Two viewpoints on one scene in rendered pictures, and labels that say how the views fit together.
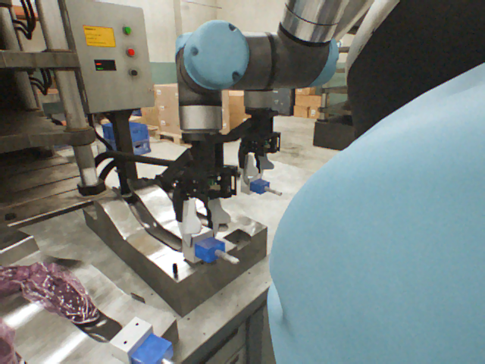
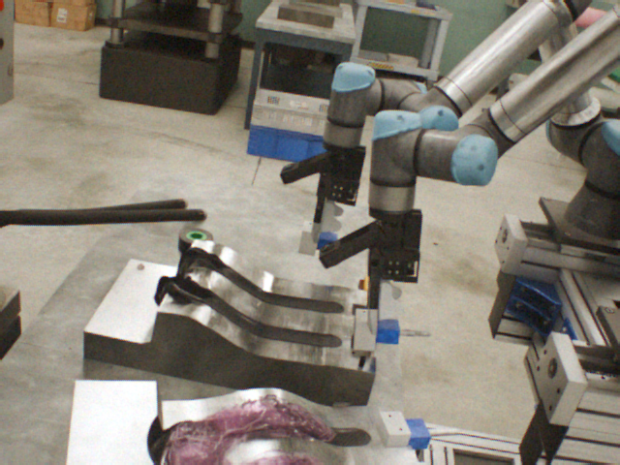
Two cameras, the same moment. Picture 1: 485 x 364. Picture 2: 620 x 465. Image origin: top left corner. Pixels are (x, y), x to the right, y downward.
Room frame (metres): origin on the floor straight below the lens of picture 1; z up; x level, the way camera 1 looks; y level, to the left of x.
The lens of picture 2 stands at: (-0.14, 0.83, 1.56)
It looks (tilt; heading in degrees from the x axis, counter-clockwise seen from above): 26 degrees down; 317
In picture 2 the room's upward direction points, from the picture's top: 11 degrees clockwise
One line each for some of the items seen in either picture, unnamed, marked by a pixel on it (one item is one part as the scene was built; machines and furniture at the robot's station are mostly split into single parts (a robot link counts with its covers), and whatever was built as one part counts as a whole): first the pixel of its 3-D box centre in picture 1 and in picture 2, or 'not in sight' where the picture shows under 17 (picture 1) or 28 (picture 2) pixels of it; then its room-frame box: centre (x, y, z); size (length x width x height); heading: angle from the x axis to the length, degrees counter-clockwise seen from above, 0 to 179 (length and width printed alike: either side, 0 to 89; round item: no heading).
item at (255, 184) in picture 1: (262, 187); (331, 242); (0.73, -0.04, 0.93); 0.13 x 0.05 x 0.05; 47
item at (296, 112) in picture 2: not in sight; (297, 112); (3.17, -1.94, 0.28); 0.61 x 0.41 x 0.15; 49
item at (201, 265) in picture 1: (200, 266); (360, 355); (0.46, 0.10, 0.87); 0.05 x 0.05 x 0.04; 47
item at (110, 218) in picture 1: (166, 218); (239, 314); (0.66, 0.22, 0.87); 0.50 x 0.26 x 0.14; 47
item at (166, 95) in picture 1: (192, 113); not in sight; (4.92, 0.96, 0.47); 1.22 x 0.80 x 0.94; 53
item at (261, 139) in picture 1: (260, 131); (339, 171); (0.74, -0.03, 1.09); 0.09 x 0.08 x 0.12; 47
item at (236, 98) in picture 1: (226, 111); not in sight; (5.78, 0.42, 0.37); 1.20 x 0.82 x 0.74; 57
